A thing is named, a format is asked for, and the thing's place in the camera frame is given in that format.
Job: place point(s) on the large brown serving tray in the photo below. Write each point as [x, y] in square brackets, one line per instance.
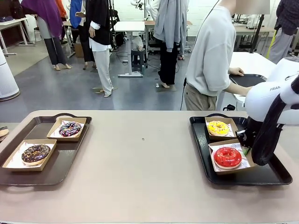
[63, 163]

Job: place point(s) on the brown cardboard carton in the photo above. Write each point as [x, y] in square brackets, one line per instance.
[79, 50]

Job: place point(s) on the red glazed donut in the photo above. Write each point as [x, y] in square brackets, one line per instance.
[220, 161]

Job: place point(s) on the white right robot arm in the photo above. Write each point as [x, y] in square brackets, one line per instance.
[261, 102]

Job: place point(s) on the black table caster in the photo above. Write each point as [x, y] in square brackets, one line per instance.
[229, 107]

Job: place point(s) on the black plastic stool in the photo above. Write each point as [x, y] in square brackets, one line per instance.
[137, 58]

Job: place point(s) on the person's left hand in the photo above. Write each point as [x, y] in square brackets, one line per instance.
[236, 71]

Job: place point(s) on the black stand pole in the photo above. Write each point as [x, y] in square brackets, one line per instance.
[257, 35]

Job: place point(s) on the white cylindrical pedestal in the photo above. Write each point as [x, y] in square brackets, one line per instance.
[8, 81]

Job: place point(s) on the purple sprinkled donut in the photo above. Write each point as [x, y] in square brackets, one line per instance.
[64, 131]

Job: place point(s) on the chocolate sprinkled donut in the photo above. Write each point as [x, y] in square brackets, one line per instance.
[26, 157]

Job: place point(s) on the large black serving tray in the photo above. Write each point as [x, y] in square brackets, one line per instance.
[203, 168]

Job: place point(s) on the yellow sprinkled donut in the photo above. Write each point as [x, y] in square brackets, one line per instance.
[212, 129]

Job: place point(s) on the mannequin in blue garment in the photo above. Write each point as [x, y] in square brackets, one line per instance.
[76, 16]

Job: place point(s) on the small black serving tray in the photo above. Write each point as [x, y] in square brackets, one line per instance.
[247, 80]

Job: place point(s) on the bystander in dark sweater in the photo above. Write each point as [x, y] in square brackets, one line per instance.
[287, 18]

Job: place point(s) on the brown cardboard food box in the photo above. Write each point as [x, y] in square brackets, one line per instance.
[224, 138]
[222, 142]
[23, 170]
[63, 139]

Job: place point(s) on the mannequin in purple garment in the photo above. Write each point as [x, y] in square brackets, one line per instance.
[46, 21]

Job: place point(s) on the white side table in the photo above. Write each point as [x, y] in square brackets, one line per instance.
[252, 61]

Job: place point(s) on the white height adjustable desk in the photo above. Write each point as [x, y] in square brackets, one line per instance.
[129, 26]

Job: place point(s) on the tan object at table edge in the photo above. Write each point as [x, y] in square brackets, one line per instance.
[3, 133]

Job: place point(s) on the mannequin in grey hoodie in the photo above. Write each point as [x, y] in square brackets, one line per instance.
[170, 23]

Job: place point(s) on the wooden top background desk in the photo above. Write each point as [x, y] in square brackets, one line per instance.
[245, 28]

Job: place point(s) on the white desk with dark items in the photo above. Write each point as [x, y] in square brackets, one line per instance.
[11, 22]

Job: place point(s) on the clear plastic bag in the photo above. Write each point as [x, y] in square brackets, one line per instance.
[137, 43]

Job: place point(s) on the mannequin in black top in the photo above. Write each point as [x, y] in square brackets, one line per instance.
[98, 23]

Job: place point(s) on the person in beige sweater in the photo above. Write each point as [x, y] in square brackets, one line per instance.
[210, 46]

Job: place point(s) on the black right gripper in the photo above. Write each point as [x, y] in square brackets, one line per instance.
[248, 134]

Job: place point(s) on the person's right forearm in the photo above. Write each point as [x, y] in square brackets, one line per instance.
[236, 89]

